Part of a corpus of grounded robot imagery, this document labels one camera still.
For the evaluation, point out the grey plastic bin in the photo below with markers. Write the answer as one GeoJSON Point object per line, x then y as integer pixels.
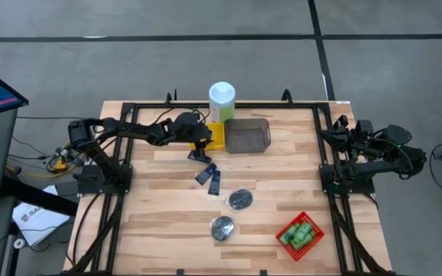
{"type": "Point", "coordinates": [248, 136]}

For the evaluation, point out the green travel bottle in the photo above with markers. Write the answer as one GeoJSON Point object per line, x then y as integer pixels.
{"type": "Point", "coordinates": [294, 229]}
{"type": "Point", "coordinates": [303, 242]}
{"type": "Point", "coordinates": [286, 237]}
{"type": "Point", "coordinates": [304, 230]}

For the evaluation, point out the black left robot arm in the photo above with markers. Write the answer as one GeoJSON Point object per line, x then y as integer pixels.
{"type": "Point", "coordinates": [129, 132]}

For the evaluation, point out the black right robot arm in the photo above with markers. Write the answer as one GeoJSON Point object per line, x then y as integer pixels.
{"type": "Point", "coordinates": [382, 161]}

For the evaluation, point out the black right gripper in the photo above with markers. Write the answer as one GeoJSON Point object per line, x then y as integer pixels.
{"type": "Point", "coordinates": [349, 140]}

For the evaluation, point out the red plastic basket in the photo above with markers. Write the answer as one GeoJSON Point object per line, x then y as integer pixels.
{"type": "Point", "coordinates": [299, 237]}

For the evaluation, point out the white tape roll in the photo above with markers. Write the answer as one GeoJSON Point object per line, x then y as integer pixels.
{"type": "Point", "coordinates": [19, 243]}

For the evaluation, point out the yellow plastic basket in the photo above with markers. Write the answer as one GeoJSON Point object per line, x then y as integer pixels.
{"type": "Point", "coordinates": [218, 136]}

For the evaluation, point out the white green wipes canister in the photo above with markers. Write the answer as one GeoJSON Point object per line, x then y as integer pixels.
{"type": "Point", "coordinates": [222, 100]}

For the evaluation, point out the black item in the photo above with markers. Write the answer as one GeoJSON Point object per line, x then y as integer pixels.
{"type": "Point", "coordinates": [222, 228]}
{"type": "Point", "coordinates": [240, 199]}

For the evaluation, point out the black aluminium table frame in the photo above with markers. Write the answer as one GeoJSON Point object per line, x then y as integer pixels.
{"type": "Point", "coordinates": [221, 105]}

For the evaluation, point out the navy blue toiletry tube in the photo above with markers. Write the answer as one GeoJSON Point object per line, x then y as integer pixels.
{"type": "Point", "coordinates": [200, 157]}
{"type": "Point", "coordinates": [214, 183]}
{"type": "Point", "coordinates": [205, 174]}

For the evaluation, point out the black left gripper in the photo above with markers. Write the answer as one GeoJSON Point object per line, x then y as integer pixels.
{"type": "Point", "coordinates": [192, 128]}

